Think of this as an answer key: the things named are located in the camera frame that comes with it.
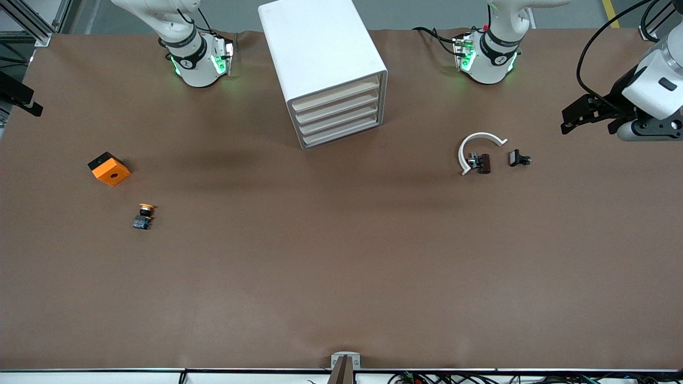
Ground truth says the brown table mat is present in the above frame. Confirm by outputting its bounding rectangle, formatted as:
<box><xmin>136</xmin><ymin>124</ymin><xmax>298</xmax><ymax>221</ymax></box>
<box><xmin>0</xmin><ymin>28</ymin><xmax>683</xmax><ymax>371</ymax></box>

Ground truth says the dark brown small component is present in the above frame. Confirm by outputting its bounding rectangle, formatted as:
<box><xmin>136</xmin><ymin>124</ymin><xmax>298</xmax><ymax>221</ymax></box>
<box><xmin>467</xmin><ymin>152</ymin><xmax>491</xmax><ymax>175</ymax></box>

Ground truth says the orange cap push button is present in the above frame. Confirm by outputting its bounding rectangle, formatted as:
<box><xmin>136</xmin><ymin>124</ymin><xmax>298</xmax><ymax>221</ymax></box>
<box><xmin>132</xmin><ymin>203</ymin><xmax>157</xmax><ymax>231</ymax></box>

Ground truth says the black base cable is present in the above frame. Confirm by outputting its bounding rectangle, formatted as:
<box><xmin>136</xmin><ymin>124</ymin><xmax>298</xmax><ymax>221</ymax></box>
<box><xmin>412</xmin><ymin>26</ymin><xmax>462</xmax><ymax>57</ymax></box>

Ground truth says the white table edge rail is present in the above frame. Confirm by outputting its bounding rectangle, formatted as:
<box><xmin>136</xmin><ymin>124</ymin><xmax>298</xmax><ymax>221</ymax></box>
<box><xmin>0</xmin><ymin>368</ymin><xmax>683</xmax><ymax>384</ymax></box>

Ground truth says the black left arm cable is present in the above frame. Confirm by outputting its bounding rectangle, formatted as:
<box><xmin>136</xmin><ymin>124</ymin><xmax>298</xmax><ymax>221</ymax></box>
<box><xmin>576</xmin><ymin>0</ymin><xmax>683</xmax><ymax>108</ymax></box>

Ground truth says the white curved plastic part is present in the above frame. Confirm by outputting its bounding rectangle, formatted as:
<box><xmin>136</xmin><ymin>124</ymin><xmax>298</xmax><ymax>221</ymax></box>
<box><xmin>458</xmin><ymin>132</ymin><xmax>509</xmax><ymax>176</ymax></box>

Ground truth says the orange and black box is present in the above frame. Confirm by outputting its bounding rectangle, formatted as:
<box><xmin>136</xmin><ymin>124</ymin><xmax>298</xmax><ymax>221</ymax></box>
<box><xmin>88</xmin><ymin>151</ymin><xmax>132</xmax><ymax>187</ymax></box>

